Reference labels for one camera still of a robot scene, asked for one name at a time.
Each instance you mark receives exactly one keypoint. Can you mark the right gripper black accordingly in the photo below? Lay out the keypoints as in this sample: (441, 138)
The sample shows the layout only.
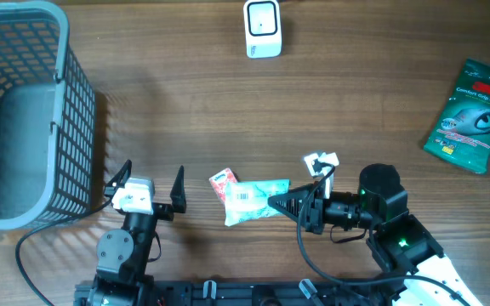
(315, 213)

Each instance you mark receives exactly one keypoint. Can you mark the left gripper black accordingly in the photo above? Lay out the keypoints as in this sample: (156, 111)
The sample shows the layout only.
(166, 212)

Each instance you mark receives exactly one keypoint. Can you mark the mint green wipes packet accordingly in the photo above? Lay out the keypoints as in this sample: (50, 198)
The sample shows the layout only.
(249, 200)

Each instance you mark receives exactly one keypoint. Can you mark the orange red snack packet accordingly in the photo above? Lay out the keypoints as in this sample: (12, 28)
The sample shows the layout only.
(220, 180)

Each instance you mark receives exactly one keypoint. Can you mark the green 3M gloves package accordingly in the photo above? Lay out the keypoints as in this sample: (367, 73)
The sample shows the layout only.
(461, 135)

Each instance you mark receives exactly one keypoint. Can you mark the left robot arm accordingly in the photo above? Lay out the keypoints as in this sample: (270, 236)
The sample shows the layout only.
(124, 253)

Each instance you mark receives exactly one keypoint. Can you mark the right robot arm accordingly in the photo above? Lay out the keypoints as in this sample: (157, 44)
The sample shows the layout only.
(415, 268)

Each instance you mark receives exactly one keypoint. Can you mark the white barcode scanner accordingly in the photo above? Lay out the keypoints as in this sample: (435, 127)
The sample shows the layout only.
(263, 28)

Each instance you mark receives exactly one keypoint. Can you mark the grey plastic mesh basket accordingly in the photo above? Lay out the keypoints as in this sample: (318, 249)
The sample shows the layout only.
(47, 118)

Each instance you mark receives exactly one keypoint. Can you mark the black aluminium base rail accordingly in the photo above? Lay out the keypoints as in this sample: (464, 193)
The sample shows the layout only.
(210, 292)

